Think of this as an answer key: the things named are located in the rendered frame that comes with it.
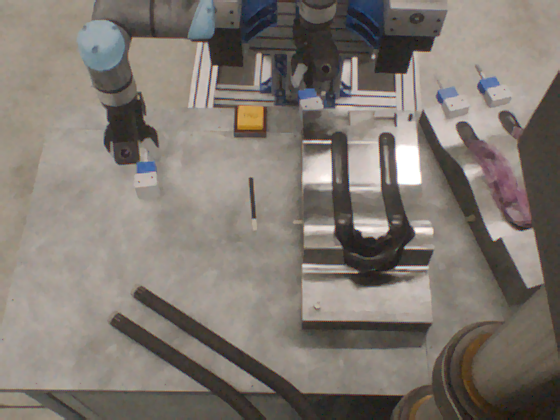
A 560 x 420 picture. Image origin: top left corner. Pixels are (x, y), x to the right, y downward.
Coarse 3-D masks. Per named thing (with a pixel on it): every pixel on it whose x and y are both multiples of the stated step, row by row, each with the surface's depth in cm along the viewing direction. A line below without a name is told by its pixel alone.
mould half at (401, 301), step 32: (320, 128) 146; (352, 128) 146; (384, 128) 146; (320, 160) 142; (352, 160) 142; (416, 160) 142; (320, 192) 138; (352, 192) 138; (416, 192) 138; (320, 224) 129; (384, 224) 129; (416, 224) 129; (320, 256) 130; (416, 256) 129; (320, 288) 130; (352, 288) 130; (384, 288) 130; (416, 288) 130; (320, 320) 127; (352, 320) 127; (384, 320) 127; (416, 320) 127
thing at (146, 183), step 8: (144, 152) 149; (144, 160) 148; (136, 168) 147; (144, 168) 146; (152, 168) 146; (136, 176) 144; (144, 176) 144; (152, 176) 144; (136, 184) 143; (144, 184) 143; (152, 184) 143; (136, 192) 144; (144, 192) 145; (152, 192) 145
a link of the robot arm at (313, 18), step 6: (300, 0) 128; (336, 0) 126; (300, 6) 127; (306, 6) 125; (330, 6) 131; (300, 12) 129; (306, 12) 127; (312, 12) 126; (318, 12) 125; (324, 12) 126; (330, 12) 127; (306, 18) 128; (312, 18) 127; (318, 18) 127; (324, 18) 127; (330, 18) 128
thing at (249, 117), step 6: (240, 108) 155; (246, 108) 155; (252, 108) 155; (258, 108) 155; (240, 114) 154; (246, 114) 154; (252, 114) 154; (258, 114) 154; (240, 120) 153; (246, 120) 153; (252, 120) 153; (258, 120) 153; (240, 126) 153; (246, 126) 153; (252, 126) 153; (258, 126) 153
